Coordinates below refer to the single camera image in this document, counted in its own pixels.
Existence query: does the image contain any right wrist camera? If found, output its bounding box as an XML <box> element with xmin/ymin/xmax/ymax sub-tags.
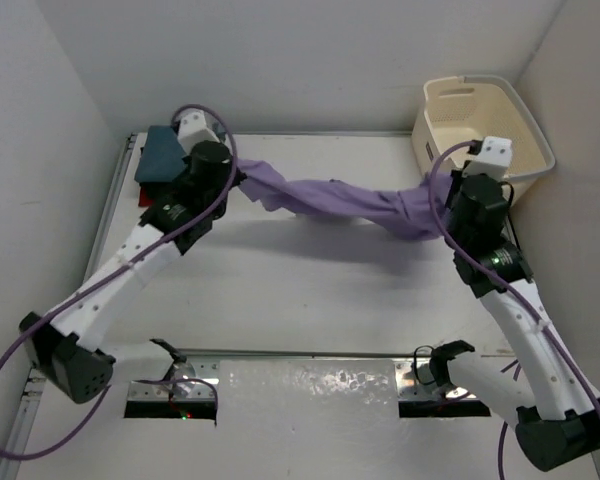
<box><xmin>462</xmin><ymin>136</ymin><xmax>513</xmax><ymax>181</ymax></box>

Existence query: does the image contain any purple t-shirt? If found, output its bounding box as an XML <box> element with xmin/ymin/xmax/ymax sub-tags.
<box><xmin>238</xmin><ymin>159</ymin><xmax>452</xmax><ymax>242</ymax></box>

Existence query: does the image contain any black t-shirt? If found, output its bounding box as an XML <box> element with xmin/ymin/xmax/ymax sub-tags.
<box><xmin>140</xmin><ymin>182</ymin><xmax>172</xmax><ymax>201</ymax></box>

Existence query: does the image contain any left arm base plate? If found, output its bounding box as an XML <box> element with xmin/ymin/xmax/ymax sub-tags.
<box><xmin>127</xmin><ymin>358</ymin><xmax>220</xmax><ymax>402</ymax></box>

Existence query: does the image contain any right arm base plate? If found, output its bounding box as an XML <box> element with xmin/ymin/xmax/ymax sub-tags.
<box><xmin>393</xmin><ymin>356</ymin><xmax>477</xmax><ymax>402</ymax></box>

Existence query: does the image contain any cream laundry basket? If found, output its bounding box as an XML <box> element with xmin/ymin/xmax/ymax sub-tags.
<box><xmin>411</xmin><ymin>75</ymin><xmax>556</xmax><ymax>200</ymax></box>

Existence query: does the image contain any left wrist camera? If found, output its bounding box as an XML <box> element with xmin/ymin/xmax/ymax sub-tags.
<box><xmin>177</xmin><ymin>110</ymin><xmax>218</xmax><ymax>154</ymax></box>

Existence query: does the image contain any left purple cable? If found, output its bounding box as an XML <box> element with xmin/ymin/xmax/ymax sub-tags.
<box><xmin>0</xmin><ymin>104</ymin><xmax>239</xmax><ymax>461</ymax></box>

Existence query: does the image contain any red t-shirt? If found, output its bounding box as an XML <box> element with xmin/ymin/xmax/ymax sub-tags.
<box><xmin>138</xmin><ymin>188</ymin><xmax>153</xmax><ymax>208</ymax></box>

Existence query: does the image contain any blue-grey t-shirt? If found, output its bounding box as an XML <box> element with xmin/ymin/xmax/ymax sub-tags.
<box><xmin>134</xmin><ymin>125</ymin><xmax>186</xmax><ymax>184</ymax></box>

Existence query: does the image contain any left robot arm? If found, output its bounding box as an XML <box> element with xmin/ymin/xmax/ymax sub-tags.
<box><xmin>25</xmin><ymin>140</ymin><xmax>241</xmax><ymax>404</ymax></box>

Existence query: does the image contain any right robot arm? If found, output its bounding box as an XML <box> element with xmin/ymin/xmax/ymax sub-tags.
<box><xmin>428</xmin><ymin>171</ymin><xmax>600</xmax><ymax>472</ymax></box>

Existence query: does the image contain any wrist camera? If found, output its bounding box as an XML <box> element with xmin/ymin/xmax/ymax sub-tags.
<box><xmin>177</xmin><ymin>110</ymin><xmax>218</xmax><ymax>154</ymax></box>
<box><xmin>462</xmin><ymin>136</ymin><xmax>513</xmax><ymax>181</ymax></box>

